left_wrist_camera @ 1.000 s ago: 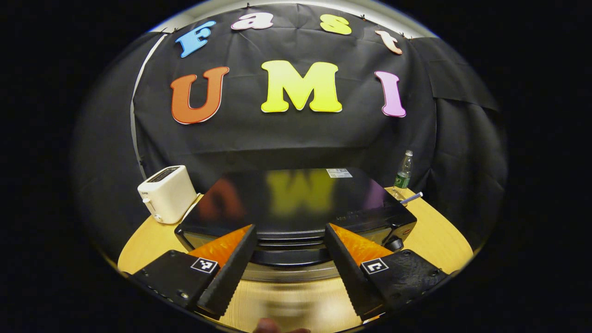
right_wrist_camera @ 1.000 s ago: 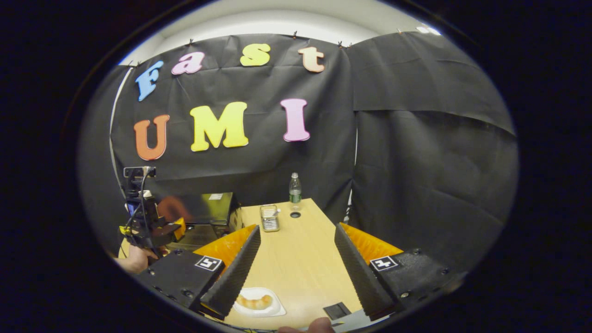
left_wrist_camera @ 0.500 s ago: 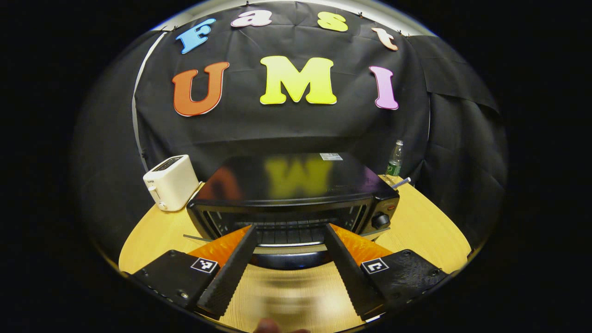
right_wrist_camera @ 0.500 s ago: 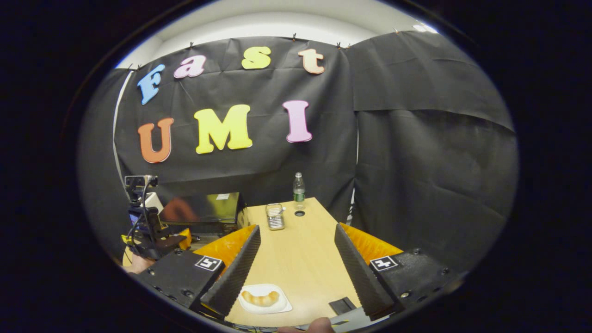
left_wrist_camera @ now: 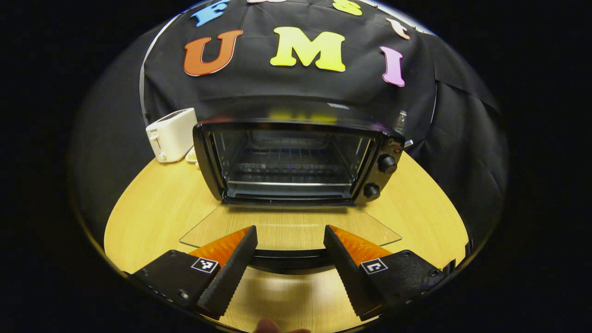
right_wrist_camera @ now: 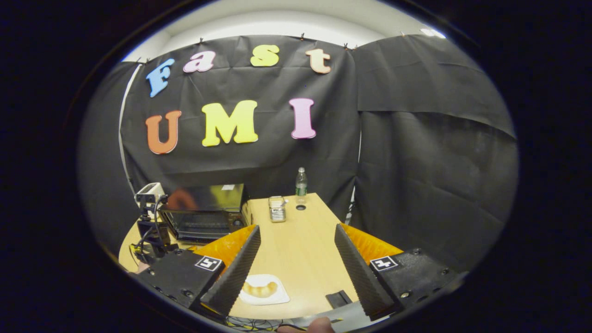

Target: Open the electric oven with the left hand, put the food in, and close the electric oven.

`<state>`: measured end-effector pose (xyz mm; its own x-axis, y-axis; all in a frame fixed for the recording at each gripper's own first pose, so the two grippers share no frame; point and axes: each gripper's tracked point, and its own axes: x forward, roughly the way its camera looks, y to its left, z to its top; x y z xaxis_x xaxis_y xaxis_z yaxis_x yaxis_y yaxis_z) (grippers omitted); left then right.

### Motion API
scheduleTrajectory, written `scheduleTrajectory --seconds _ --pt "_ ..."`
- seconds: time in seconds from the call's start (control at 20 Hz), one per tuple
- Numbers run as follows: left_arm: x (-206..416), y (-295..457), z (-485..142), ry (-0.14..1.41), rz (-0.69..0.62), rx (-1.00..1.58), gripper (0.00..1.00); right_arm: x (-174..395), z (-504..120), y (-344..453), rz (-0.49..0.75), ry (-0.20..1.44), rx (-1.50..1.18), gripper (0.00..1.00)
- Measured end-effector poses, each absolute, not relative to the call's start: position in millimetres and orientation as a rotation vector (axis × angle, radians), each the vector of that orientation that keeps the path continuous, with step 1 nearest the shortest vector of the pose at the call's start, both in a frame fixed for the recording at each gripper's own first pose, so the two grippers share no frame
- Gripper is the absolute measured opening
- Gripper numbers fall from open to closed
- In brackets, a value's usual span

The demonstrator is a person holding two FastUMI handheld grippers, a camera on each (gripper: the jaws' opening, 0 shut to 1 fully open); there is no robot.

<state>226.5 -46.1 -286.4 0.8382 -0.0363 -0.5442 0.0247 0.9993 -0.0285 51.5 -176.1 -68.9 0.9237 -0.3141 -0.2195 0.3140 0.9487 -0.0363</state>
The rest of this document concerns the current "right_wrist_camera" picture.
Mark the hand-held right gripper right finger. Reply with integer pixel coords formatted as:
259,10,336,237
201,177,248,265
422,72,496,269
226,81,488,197
334,223,464,321

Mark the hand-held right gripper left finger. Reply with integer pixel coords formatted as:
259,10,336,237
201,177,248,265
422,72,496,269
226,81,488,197
134,225,262,321

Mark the golden croissant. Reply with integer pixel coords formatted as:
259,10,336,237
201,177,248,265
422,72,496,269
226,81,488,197
243,282,278,298

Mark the black electric oven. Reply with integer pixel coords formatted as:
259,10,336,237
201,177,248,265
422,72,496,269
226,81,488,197
160,184,249,244

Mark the small black flat block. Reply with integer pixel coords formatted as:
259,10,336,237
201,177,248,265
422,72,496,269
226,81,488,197
326,290,353,309

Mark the white toaster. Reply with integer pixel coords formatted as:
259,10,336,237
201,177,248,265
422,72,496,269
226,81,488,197
135,182,166,209

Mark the white square plate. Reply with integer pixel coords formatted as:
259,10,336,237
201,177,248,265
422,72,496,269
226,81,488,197
239,274,291,306

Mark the clear plastic water bottle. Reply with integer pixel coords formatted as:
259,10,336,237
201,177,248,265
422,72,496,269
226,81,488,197
295,167,308,204

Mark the black backdrop cloth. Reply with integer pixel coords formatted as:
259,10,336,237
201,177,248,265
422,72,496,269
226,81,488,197
78,35,518,273

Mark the tangle of black cables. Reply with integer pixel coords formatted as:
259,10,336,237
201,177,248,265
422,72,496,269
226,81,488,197
226,315,297,332

